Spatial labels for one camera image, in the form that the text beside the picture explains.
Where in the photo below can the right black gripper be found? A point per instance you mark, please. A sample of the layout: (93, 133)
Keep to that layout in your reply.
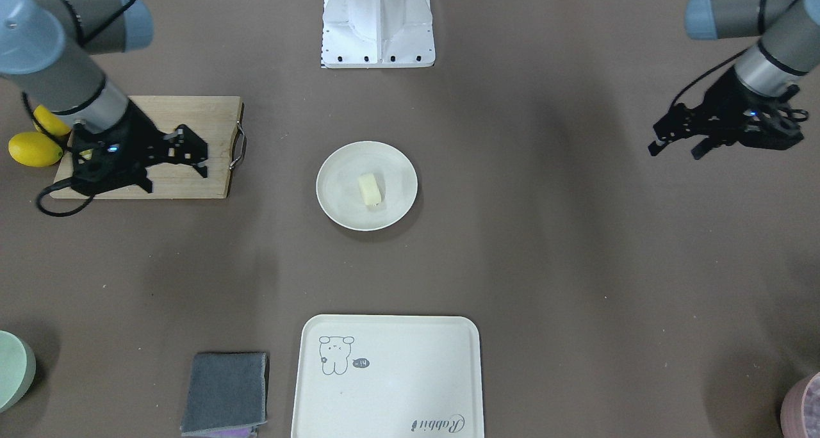
(142, 137)

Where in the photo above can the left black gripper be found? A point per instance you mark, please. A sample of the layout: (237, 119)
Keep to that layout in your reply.
(726, 108)

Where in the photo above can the pale white bun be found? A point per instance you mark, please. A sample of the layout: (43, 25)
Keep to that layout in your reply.
(369, 189)

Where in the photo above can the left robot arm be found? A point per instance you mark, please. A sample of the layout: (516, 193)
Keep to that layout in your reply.
(786, 32)

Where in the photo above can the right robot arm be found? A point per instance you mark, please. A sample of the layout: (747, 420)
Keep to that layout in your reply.
(47, 51)

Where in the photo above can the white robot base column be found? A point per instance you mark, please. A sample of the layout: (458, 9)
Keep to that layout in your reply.
(377, 34)

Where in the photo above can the cream rectangular tray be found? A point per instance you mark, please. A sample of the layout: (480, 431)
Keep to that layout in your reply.
(388, 376)

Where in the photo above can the wooden cutting board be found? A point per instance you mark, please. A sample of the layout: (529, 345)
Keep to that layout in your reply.
(216, 119)

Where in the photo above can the whole yellow lemon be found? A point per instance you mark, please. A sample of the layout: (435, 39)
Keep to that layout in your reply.
(34, 149)
(49, 123)

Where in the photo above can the round white plate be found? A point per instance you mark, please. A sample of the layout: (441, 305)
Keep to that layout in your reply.
(338, 194)

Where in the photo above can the grey folded cloth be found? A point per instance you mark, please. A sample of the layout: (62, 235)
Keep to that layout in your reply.
(226, 396)

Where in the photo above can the mint green bowl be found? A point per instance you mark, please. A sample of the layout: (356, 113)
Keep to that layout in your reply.
(18, 367)

